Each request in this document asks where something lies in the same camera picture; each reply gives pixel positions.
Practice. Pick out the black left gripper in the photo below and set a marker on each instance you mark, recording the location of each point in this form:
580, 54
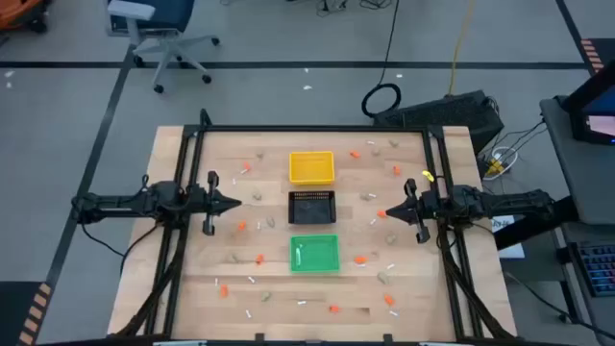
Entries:
213, 202

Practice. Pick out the grey office chair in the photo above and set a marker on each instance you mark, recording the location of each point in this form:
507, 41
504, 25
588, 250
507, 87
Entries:
168, 14

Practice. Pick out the black mat orange stripes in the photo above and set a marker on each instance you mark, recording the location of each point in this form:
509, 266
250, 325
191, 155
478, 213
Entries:
14, 312
605, 48

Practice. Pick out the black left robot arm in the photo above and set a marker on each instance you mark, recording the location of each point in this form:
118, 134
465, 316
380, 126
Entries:
120, 204

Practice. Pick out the grey side desk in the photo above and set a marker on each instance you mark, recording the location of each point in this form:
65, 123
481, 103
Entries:
576, 182

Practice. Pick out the black computer tower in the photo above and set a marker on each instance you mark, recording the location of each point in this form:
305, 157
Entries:
442, 115

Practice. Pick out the orange wheeled machine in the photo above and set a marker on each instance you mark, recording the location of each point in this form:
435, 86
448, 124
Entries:
19, 9

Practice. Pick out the yellow plastic basket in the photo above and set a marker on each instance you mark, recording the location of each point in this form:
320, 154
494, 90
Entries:
312, 168

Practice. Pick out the black plastic basket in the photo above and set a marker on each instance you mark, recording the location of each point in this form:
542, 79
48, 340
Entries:
312, 211

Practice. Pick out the black backlit keyboard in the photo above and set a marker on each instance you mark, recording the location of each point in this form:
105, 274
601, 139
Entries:
600, 269

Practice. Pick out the black desk support beam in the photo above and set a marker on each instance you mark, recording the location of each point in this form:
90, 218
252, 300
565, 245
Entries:
538, 226

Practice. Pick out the white paper sheet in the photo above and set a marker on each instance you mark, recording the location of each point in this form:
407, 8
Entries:
511, 250

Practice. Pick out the yellow power plug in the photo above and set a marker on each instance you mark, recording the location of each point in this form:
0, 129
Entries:
495, 167

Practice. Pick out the yellow tape tag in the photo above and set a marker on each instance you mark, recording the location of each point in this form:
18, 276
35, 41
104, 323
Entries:
427, 176

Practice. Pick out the green plastic basket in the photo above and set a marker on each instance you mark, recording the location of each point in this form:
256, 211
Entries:
317, 254

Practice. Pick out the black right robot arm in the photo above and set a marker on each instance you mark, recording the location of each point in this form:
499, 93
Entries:
504, 204

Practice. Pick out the black monitor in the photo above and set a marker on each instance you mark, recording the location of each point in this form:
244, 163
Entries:
596, 122

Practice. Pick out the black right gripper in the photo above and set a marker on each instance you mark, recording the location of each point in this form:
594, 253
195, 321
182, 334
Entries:
420, 211

